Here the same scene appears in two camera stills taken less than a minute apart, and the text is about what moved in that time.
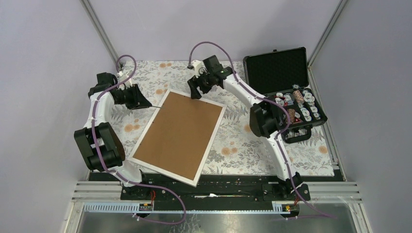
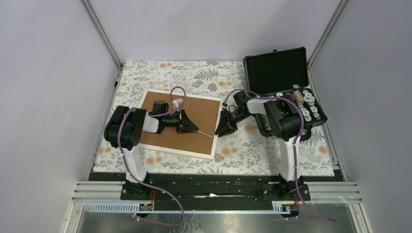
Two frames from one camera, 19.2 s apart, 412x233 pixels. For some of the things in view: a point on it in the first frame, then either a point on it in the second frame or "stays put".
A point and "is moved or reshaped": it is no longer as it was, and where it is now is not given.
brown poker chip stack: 298,96 stays put
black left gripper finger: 138,98 -> 187,125
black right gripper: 195,82 -> 225,127
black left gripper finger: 132,106 -> 180,131
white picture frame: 176,138 is moved or reshaped
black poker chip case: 282,76 stays put
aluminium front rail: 325,192 stays put
